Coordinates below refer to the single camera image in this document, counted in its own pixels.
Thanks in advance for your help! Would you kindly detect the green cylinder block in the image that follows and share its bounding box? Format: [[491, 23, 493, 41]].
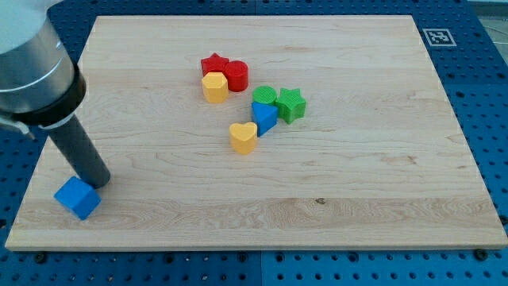
[[252, 86, 277, 106]]

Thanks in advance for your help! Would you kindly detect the red star block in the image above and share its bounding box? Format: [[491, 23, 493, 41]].
[[201, 52, 229, 76]]

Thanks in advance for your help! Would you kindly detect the yellow hexagon block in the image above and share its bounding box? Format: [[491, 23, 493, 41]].
[[202, 71, 229, 103]]

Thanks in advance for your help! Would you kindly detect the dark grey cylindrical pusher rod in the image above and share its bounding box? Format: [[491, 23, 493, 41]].
[[48, 115, 110, 189]]

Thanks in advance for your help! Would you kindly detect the yellow heart block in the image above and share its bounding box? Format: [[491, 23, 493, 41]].
[[229, 122, 257, 155]]

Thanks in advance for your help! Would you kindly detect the red cylinder block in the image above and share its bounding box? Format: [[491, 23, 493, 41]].
[[224, 60, 248, 92]]

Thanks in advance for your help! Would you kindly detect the white fiducial marker tag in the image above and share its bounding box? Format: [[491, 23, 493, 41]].
[[422, 28, 456, 47]]

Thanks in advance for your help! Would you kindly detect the green star block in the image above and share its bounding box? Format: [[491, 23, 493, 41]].
[[275, 88, 306, 124]]

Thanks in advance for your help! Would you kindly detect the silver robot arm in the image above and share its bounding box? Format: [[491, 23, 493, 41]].
[[1, 0, 86, 137]]

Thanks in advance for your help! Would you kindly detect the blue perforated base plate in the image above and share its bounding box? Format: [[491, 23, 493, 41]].
[[1, 0, 507, 285]]

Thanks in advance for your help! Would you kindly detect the blue cube block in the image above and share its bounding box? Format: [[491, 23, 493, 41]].
[[54, 176, 102, 220]]

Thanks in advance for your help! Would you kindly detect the blue triangle block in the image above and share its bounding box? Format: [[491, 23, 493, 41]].
[[252, 102, 279, 137]]

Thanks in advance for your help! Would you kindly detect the light wooden board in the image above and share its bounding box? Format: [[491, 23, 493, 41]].
[[6, 15, 507, 252]]

